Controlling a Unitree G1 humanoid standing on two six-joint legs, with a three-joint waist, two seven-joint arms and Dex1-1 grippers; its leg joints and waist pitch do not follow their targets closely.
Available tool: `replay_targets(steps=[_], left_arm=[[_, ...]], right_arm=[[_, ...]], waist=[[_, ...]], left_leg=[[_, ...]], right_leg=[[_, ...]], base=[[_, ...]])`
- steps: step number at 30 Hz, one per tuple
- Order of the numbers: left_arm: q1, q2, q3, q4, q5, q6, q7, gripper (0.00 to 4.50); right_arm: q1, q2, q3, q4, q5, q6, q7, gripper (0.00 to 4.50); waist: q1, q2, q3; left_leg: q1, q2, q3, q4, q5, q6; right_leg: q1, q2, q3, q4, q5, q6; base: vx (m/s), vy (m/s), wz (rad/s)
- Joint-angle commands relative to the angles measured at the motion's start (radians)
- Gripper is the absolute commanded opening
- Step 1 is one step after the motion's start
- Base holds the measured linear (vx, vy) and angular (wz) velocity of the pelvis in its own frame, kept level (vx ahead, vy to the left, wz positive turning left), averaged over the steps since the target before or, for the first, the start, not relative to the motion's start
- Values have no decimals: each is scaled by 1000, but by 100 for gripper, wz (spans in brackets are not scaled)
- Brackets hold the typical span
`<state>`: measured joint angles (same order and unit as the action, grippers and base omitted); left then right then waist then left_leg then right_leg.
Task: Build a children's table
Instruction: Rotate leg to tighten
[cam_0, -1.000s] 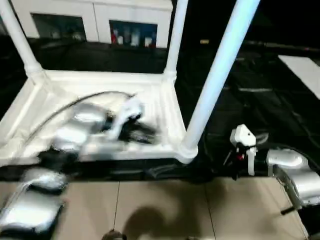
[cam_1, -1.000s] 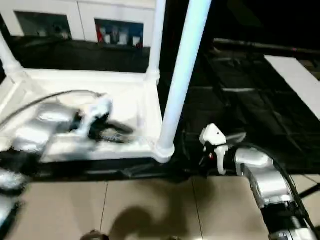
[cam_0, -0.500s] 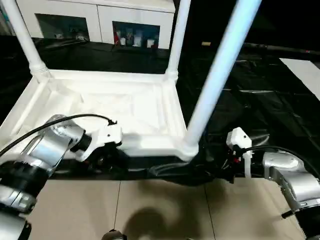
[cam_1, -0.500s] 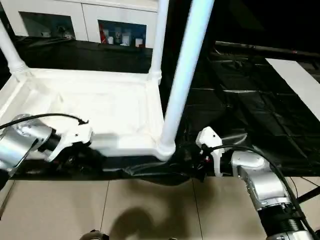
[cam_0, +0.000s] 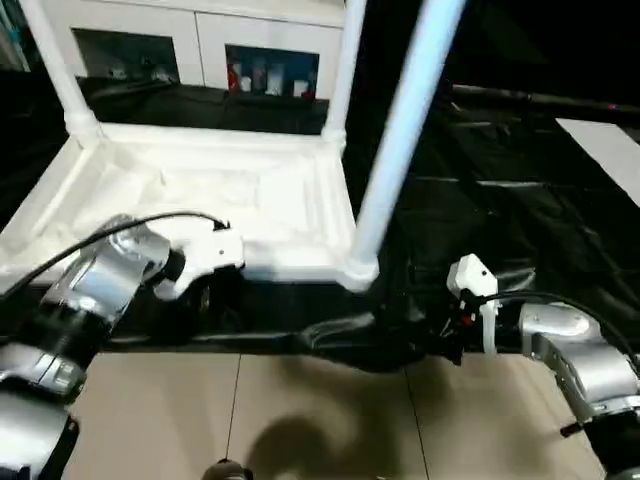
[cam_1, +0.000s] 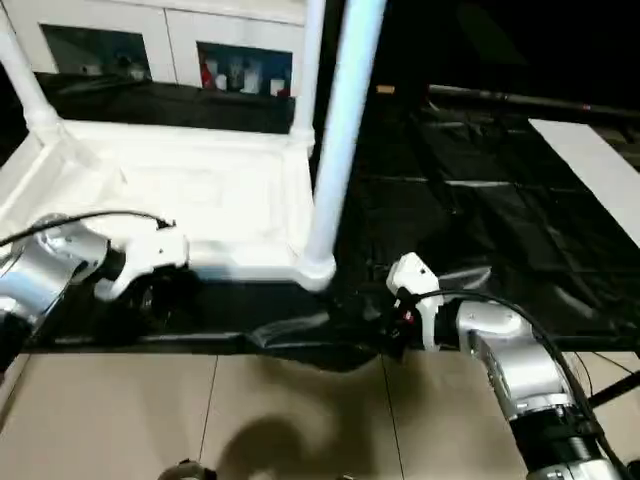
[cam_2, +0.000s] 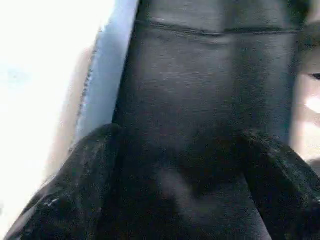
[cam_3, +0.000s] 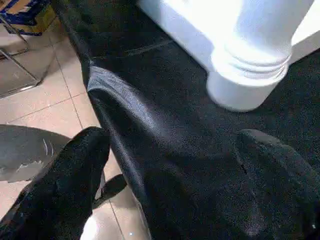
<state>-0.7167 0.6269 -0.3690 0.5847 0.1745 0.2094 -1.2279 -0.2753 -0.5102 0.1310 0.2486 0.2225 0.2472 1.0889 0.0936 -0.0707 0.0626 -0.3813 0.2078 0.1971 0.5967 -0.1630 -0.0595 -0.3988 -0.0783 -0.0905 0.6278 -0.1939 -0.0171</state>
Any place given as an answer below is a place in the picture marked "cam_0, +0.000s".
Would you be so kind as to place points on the black flat screen television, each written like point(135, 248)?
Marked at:
point(545, 97)

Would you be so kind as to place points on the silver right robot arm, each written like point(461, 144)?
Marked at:
point(575, 340)

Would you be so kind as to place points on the white cabinet with glass doors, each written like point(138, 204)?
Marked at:
point(200, 30)

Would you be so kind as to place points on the white plastic table top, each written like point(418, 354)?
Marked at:
point(200, 175)

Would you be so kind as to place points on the white plastic table leg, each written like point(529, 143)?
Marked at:
point(347, 65)
point(55, 65)
point(405, 125)

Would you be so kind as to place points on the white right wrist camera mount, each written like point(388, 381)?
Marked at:
point(475, 280)

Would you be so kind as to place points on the black plastic mat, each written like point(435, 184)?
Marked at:
point(525, 210)

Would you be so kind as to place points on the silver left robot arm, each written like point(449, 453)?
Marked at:
point(100, 270)

